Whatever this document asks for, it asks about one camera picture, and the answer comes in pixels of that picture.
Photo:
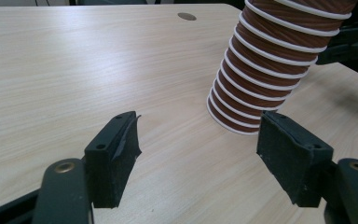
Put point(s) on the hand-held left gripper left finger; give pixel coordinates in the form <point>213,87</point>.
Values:
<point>112,161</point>

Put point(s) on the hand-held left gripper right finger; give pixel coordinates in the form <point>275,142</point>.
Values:
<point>295,158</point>

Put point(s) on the stack of brown paper cups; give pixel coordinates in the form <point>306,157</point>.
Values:
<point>270,62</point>

